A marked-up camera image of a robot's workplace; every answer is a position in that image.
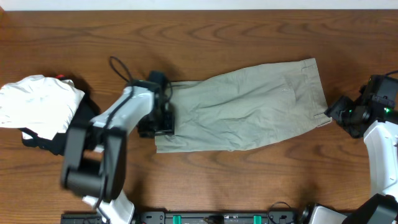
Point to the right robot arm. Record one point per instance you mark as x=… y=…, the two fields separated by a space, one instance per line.
x=373 y=118

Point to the black folded garment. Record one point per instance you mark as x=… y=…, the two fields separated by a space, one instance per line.
x=67 y=106

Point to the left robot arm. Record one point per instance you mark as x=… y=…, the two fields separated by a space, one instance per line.
x=94 y=165

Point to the red item behind pile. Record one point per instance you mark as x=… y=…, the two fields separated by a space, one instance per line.
x=60 y=77

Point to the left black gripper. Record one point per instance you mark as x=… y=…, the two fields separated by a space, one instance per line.
x=160 y=125

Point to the white folded garment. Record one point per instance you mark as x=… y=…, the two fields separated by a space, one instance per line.
x=20 y=101

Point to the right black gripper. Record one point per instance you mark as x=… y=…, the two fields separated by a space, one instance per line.
x=336 y=111

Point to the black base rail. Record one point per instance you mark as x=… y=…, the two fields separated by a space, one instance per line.
x=312 y=213

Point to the khaki green shorts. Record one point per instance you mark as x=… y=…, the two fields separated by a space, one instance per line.
x=246 y=109

